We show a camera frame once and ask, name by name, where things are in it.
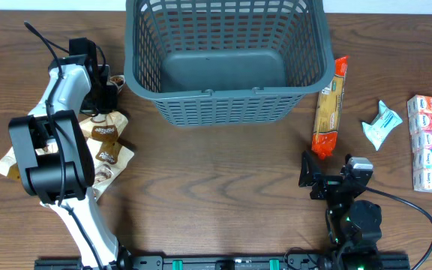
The orange spaghetti packet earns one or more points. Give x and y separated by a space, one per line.
328 112

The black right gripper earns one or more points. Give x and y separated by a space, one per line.
326 182

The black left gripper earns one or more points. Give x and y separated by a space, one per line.
112 98

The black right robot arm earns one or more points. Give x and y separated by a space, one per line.
353 225

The grey plastic lattice basket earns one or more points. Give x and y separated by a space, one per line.
226 61

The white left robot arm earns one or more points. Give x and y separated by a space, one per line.
55 163

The pantree snack bag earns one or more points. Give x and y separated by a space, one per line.
110 160
104 127
8 164

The pale green wipes packet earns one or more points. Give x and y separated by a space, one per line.
381 126

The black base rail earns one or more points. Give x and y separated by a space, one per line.
288 262

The Kleenex tissue multipack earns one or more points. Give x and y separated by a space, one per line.
420 127

